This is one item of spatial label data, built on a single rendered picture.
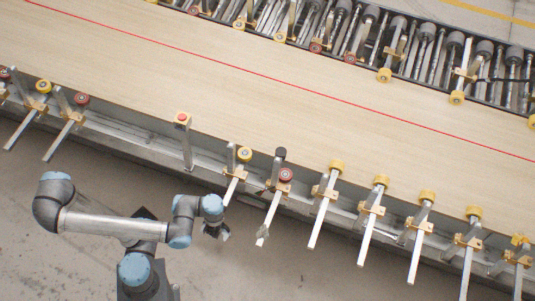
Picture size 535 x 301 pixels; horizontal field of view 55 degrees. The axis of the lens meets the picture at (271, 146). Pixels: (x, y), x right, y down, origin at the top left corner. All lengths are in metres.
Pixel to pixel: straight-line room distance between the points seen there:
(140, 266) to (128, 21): 1.62
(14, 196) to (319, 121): 2.20
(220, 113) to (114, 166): 1.20
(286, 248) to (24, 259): 1.72
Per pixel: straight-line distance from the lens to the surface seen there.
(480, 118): 3.32
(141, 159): 3.12
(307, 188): 3.09
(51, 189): 2.35
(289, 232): 3.64
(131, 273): 2.65
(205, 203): 2.26
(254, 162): 3.10
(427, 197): 2.82
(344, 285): 3.57
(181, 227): 2.24
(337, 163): 2.78
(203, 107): 3.02
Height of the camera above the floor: 3.35
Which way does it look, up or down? 58 degrees down
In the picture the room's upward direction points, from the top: 7 degrees clockwise
